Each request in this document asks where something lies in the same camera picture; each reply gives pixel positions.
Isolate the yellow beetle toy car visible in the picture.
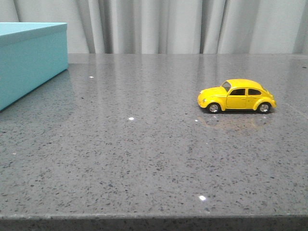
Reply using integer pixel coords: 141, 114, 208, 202
197, 79, 277, 114

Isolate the light blue storage box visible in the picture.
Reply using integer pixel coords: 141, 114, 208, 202
0, 22, 68, 109

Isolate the grey pleated curtain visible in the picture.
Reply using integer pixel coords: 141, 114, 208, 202
0, 0, 308, 54

